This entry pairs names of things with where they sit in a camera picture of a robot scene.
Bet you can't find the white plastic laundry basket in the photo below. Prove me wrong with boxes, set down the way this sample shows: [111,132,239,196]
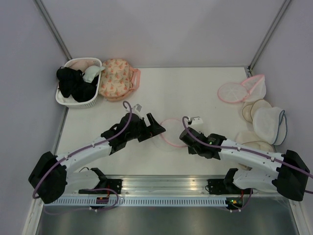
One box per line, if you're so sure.
[55,57,102,109]

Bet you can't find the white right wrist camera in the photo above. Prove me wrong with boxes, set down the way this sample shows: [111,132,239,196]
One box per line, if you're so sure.
[187,116,203,126]

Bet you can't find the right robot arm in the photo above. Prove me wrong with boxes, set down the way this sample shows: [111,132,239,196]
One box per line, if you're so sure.
[179,127,311,201]

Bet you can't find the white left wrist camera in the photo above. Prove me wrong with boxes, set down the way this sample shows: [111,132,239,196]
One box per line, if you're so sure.
[132,104,142,118]

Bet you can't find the pink rimmed mesh laundry bag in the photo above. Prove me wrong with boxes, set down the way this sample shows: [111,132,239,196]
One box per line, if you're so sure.
[152,118,187,152]

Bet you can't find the floral peach bra case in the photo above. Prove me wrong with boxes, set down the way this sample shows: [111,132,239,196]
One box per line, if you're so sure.
[98,58,141,102]

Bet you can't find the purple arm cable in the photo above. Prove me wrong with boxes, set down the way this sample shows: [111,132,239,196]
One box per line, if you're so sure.
[32,100,133,216]
[182,116,313,213]

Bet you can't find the white slotted cable duct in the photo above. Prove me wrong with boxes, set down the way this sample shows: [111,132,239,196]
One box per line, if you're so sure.
[50,196,227,207]

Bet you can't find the pink mesh laundry bag flat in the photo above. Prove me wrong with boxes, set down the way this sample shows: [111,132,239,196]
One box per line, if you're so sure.
[217,82,248,103]

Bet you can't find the pink mesh laundry bag open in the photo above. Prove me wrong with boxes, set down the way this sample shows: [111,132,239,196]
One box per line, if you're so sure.
[241,74,266,102]

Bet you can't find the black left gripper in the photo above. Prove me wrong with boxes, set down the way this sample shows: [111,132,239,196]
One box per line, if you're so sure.
[126,113,165,142]

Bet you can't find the black bras in basket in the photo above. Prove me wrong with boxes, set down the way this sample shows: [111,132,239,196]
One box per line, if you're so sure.
[56,67,99,103]

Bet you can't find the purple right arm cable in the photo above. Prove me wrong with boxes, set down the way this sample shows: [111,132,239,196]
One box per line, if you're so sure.
[182,116,313,213]

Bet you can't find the beige bra cup upper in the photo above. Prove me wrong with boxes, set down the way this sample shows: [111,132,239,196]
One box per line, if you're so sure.
[242,99,272,123]

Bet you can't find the aluminium front rail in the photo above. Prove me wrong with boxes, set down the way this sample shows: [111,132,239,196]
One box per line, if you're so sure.
[34,174,301,196]

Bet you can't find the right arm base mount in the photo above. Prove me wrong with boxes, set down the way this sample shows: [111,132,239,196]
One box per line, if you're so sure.
[206,168,250,195]

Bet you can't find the right aluminium corner post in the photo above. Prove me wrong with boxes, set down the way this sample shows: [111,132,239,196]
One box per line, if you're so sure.
[245,0,293,78]

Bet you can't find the left aluminium corner post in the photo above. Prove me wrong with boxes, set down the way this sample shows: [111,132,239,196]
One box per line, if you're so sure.
[33,0,72,60]

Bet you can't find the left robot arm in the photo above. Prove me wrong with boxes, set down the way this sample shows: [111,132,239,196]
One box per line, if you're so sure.
[28,113,166,204]

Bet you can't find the white bra in basket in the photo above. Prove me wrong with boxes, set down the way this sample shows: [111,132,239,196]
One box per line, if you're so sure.
[83,65,105,83]

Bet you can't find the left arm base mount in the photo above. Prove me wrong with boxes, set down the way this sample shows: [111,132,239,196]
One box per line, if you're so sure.
[78,167,122,195]

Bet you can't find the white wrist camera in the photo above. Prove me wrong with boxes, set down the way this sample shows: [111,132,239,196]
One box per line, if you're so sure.
[132,104,142,118]
[187,116,203,126]

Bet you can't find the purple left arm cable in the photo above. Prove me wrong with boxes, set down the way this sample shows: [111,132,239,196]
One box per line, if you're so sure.
[32,100,133,216]

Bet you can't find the aluminium corner post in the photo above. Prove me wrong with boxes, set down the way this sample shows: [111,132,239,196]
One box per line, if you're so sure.
[33,0,72,60]
[245,0,293,78]

